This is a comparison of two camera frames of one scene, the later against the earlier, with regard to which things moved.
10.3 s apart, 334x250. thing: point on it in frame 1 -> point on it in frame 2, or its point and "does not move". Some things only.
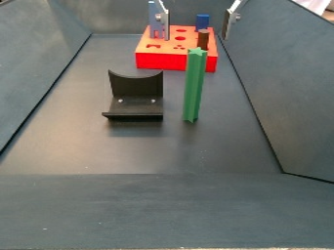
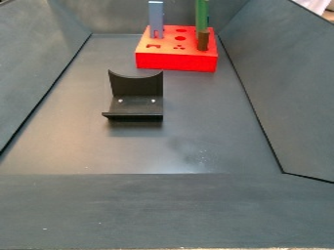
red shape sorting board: [168, 55] does not move
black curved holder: [137, 99] does not move
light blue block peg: [157, 28] does not move
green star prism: [194, 84] -> [202, 19]
